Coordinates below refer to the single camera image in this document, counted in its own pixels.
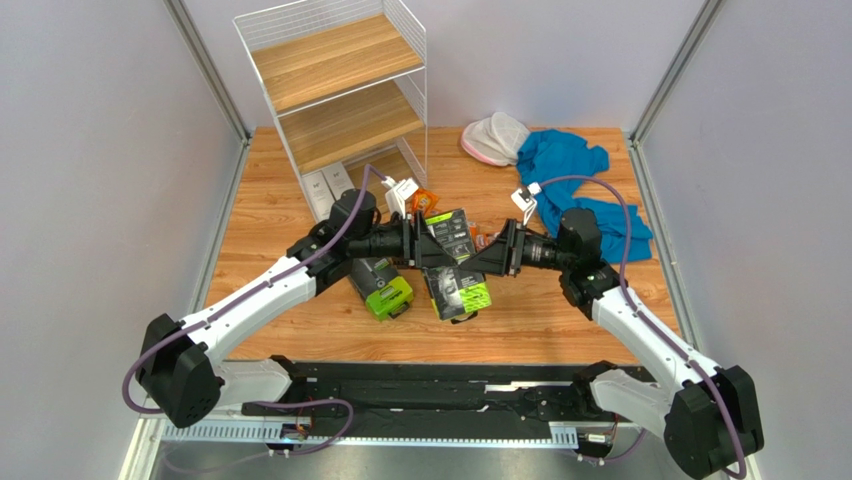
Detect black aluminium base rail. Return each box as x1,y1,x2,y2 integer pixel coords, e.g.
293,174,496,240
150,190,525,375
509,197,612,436
139,359,747,461

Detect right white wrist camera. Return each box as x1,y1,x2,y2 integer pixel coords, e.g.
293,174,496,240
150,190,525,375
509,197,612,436
510,182,542,227

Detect right white grey cosmetic box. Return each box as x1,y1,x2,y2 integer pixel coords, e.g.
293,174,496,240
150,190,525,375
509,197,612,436
322,162,355,200

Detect orange disposable razor pack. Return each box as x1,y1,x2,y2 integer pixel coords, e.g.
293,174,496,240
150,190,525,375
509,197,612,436
410,188,440,216

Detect flat orange razor cartridge pack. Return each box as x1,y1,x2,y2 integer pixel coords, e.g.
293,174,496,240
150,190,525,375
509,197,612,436
468,221,499,251

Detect white pink mesh laundry bag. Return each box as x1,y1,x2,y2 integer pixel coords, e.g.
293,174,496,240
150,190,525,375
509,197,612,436
460,112,531,167

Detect white grey cosmetic box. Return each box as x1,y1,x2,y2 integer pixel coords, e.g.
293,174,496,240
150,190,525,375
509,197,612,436
322,162,355,200
302,171,335,221

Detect left white grey cosmetic box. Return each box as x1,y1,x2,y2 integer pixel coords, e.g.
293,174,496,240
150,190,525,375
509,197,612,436
302,171,335,221

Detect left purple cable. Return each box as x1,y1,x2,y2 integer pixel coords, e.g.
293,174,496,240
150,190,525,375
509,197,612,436
121,163,389,461

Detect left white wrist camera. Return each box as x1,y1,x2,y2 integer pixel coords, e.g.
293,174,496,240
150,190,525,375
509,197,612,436
381,176,419,217

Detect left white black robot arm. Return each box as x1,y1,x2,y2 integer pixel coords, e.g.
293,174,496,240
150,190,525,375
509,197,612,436
122,189,457,428

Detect black green razor box large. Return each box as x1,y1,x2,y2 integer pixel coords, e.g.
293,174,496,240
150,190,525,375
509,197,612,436
423,209,492,324

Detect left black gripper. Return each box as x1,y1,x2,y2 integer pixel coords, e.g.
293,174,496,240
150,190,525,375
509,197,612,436
350,212,457,271

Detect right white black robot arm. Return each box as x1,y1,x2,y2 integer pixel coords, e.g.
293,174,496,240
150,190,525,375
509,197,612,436
461,208,765,479

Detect blue cloth garment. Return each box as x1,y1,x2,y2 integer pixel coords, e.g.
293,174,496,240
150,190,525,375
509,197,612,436
516,129,653,264

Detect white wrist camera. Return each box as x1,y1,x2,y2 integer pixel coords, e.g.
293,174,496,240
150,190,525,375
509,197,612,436
381,176,419,217
510,182,542,227

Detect black green razor box small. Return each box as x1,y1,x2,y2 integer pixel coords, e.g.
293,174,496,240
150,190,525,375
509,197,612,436
349,258,414,321

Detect white wire wooden shelf unit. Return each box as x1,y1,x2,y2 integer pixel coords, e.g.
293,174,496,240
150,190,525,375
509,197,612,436
233,1,428,218

